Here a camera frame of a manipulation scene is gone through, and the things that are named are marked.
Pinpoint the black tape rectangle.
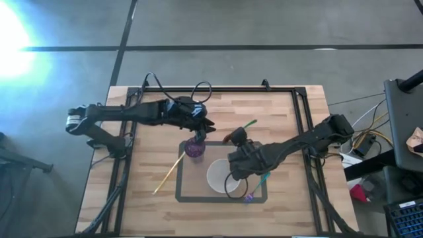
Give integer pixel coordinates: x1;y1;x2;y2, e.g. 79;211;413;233
174;140;268;204

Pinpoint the white floor cable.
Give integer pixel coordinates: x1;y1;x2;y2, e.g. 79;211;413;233
348;99;387;146

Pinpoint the black floor stand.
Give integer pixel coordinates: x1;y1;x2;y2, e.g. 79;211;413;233
0;131;54;238

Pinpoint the black pole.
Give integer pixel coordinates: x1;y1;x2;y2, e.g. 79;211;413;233
397;69;423;94

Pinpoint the yellow straw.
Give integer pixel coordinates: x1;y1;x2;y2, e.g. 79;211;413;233
152;151;187;196

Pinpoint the purple plastic cup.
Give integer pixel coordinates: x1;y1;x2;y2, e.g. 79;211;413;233
183;136;207;159

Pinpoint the yellow floor cable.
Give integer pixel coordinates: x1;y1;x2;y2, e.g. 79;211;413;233
352;111;394;150

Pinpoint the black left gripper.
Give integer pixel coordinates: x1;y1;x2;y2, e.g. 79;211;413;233
164;96;217;144

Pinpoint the white bowl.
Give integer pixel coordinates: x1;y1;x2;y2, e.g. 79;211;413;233
206;158;249;195

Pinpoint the dark grey box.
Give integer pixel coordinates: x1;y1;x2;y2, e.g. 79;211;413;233
383;165;423;204

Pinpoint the black metal rig frame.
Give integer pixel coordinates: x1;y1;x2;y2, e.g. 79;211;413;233
81;79;357;238

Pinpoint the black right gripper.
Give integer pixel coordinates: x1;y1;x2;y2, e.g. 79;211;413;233
227;126;269;181

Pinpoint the black floor beam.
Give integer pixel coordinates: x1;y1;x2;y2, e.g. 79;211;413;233
343;149;398;182

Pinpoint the gold spoon with green handle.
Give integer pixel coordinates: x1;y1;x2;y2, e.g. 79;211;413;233
222;119;258;144

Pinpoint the red object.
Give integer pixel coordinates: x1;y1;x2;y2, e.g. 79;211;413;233
350;183;370;204

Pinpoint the grey cabinet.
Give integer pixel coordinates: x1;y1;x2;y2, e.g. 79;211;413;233
383;78;423;173

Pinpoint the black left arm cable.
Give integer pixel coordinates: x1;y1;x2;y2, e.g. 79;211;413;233
141;71;213;107

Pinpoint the black power box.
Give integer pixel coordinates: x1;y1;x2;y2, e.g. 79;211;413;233
351;133;378;158

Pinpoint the brown crumpled paper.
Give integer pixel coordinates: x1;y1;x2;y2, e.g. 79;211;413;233
405;126;423;154

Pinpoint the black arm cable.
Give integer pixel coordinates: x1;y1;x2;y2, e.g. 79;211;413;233
224;169;249;200
141;71;213;107

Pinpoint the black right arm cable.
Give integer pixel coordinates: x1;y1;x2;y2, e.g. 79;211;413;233
224;169;249;200

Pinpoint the black crate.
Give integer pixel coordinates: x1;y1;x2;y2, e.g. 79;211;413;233
383;197;423;238

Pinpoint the white power strip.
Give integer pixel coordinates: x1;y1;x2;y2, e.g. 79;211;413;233
340;153;365;170

